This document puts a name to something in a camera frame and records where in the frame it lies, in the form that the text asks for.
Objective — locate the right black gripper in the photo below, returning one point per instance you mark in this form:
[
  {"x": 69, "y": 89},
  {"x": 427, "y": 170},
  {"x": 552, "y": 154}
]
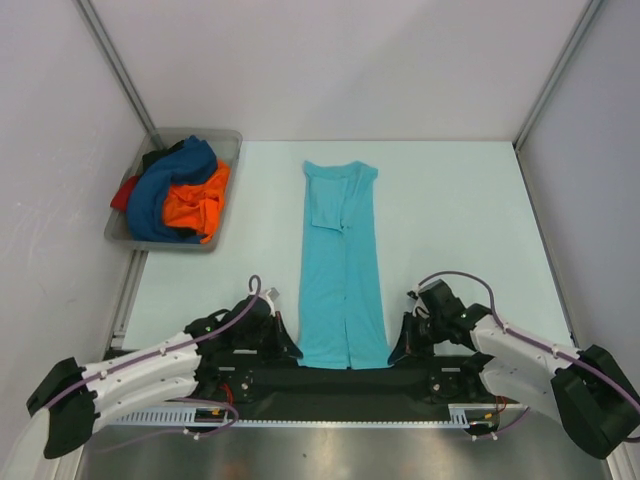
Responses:
[{"x": 415, "y": 329}]

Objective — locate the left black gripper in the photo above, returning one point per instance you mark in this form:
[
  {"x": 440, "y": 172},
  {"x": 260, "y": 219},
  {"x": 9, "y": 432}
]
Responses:
[{"x": 282, "y": 346}]

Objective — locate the light blue t-shirt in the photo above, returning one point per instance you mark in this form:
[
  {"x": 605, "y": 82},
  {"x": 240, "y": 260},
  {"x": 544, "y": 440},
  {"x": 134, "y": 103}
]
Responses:
[{"x": 341, "y": 314}]

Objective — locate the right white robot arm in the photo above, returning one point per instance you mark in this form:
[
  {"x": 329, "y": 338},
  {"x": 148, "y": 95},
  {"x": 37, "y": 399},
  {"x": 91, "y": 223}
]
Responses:
[{"x": 585, "y": 391}]

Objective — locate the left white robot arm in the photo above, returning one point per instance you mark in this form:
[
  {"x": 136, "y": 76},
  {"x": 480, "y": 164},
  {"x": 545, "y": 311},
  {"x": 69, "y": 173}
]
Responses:
[{"x": 81, "y": 399}]

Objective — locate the orange t-shirt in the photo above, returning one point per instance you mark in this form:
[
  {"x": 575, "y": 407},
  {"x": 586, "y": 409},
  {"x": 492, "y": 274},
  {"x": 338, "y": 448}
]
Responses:
[{"x": 198, "y": 207}]

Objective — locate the dark blue t-shirt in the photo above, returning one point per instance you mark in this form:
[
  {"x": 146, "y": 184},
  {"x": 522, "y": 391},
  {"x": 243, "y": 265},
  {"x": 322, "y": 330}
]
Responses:
[{"x": 193, "y": 164}]

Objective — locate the red t-shirt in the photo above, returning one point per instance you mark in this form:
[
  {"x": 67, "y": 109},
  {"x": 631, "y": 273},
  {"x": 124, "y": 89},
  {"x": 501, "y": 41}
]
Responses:
[{"x": 121, "y": 198}]

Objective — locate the black t-shirt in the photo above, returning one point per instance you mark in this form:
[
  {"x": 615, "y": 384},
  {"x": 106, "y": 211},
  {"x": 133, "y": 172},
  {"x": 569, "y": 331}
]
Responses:
[{"x": 150, "y": 158}]

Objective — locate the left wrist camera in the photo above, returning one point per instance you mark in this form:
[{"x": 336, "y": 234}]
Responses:
[{"x": 270, "y": 295}]

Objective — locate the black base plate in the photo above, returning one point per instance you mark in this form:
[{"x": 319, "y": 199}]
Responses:
[{"x": 414, "y": 389}]

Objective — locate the white cable duct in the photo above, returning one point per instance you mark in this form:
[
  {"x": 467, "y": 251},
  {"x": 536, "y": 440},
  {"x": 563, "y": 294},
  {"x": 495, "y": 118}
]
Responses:
[{"x": 180, "y": 416}]

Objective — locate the right aluminium corner post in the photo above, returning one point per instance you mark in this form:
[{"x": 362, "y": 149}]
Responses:
[{"x": 579, "y": 33}]

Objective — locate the aluminium corner post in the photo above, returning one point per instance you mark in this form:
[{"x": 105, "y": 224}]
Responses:
[
  {"x": 579, "y": 33},
  {"x": 97, "y": 29}
]

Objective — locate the left aluminium corner post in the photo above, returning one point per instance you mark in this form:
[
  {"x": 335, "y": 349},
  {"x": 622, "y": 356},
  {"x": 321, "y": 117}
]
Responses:
[{"x": 97, "y": 29}]

